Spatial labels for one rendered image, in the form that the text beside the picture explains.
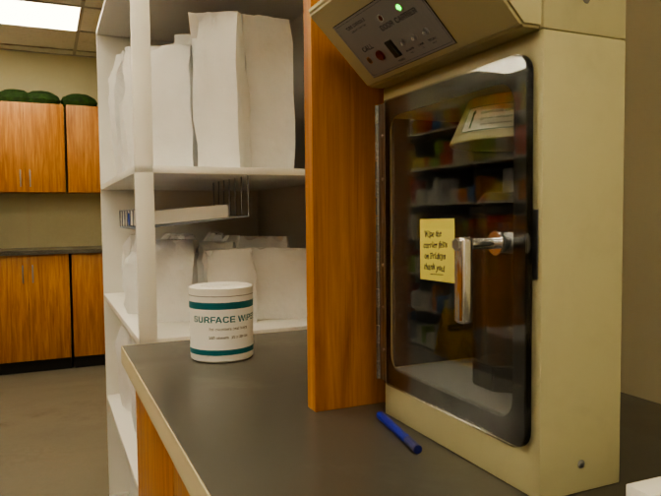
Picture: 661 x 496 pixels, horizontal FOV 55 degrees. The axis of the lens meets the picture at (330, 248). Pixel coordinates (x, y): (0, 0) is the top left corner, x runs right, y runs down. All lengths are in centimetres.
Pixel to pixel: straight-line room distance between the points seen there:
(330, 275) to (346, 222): 8
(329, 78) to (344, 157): 12
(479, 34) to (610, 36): 13
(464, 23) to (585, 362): 37
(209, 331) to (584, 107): 84
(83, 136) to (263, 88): 387
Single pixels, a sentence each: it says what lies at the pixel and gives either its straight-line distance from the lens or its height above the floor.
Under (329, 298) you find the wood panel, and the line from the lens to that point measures 94.
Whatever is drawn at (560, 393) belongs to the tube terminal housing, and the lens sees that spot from 70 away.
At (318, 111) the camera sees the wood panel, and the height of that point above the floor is 138.
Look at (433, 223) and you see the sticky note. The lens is 79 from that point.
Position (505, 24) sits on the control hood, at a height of 142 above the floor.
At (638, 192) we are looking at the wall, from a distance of 114.
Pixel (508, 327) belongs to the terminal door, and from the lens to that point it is 68.
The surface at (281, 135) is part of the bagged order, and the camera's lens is 199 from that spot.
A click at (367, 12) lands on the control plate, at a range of 81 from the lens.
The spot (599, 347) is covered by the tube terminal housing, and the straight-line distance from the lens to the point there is 73.
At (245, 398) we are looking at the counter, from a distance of 105.
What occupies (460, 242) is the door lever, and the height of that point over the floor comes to 120.
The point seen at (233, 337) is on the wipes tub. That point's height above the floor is 99.
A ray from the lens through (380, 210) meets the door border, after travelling 90.
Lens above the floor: 123
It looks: 3 degrees down
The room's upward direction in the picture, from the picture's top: 1 degrees counter-clockwise
